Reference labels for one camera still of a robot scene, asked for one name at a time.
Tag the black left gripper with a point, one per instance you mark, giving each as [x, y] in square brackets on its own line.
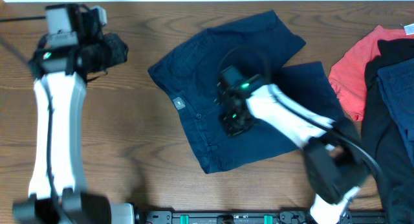
[108, 51]

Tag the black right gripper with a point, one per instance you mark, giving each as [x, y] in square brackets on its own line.
[231, 128]

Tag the dark blue shorts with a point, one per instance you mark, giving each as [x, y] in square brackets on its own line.
[188, 75]

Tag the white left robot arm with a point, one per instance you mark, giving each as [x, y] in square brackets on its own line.
[57, 191]

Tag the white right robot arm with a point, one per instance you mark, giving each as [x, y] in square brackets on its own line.
[335, 163]

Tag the red garment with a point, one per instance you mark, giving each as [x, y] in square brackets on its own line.
[347, 75]

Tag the black garment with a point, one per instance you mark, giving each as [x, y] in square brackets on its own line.
[382, 140]

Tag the blue folded garment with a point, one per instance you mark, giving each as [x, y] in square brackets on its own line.
[396, 87]

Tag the white garment tag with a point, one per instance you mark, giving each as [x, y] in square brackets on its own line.
[409, 29]

